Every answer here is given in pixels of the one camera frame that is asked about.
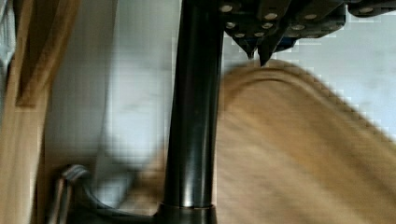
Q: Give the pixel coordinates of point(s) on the wooden drawer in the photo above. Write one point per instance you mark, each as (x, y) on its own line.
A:
(43, 34)

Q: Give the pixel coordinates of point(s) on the wooden cutting board tray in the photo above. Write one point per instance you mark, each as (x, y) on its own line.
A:
(290, 151)

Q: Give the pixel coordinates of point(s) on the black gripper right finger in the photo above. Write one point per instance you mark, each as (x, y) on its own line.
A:
(303, 19)

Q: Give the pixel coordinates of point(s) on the black drawer handle bar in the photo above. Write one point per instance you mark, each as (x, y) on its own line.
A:
(188, 185)

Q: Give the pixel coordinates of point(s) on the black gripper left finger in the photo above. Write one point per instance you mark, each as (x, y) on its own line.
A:
(248, 22)

